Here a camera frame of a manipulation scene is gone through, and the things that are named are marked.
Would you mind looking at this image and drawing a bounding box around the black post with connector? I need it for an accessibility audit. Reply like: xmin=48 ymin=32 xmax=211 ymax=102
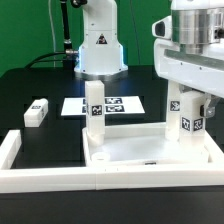
xmin=60 ymin=0 xmax=75 ymax=70

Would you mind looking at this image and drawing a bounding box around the white thin cable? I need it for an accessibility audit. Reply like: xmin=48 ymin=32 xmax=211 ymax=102
xmin=48 ymin=0 xmax=58 ymax=53

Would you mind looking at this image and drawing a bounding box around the white U-shaped obstacle fence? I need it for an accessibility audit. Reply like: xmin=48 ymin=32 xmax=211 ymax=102
xmin=0 ymin=130 xmax=224 ymax=193

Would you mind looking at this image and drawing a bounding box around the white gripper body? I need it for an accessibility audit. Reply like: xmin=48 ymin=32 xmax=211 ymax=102
xmin=152 ymin=16 xmax=224 ymax=98

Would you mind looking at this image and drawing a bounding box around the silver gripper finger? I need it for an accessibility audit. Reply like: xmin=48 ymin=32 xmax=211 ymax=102
xmin=200 ymin=93 xmax=220 ymax=118

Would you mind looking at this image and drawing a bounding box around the black tag marker plate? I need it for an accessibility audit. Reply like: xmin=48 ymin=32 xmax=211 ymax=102
xmin=61 ymin=96 xmax=145 ymax=116

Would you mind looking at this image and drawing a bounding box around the white desk top tray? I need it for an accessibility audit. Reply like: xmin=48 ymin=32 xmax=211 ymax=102
xmin=82 ymin=123 xmax=209 ymax=167

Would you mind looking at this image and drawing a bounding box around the black cable bundle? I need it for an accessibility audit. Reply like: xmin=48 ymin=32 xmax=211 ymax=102
xmin=24 ymin=51 xmax=76 ymax=69

